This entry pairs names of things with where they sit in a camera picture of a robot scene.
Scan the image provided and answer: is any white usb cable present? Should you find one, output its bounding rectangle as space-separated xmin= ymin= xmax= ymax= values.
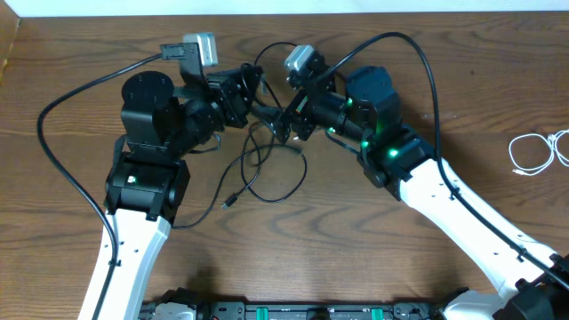
xmin=507 ymin=129 xmax=569 ymax=177

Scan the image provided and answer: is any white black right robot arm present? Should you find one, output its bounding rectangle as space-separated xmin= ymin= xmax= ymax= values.
xmin=264 ymin=45 xmax=568 ymax=319

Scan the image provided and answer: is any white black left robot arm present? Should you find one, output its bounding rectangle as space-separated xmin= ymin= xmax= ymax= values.
xmin=79 ymin=42 xmax=262 ymax=319

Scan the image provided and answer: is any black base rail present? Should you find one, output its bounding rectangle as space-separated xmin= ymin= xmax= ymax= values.
xmin=140 ymin=288 xmax=525 ymax=320

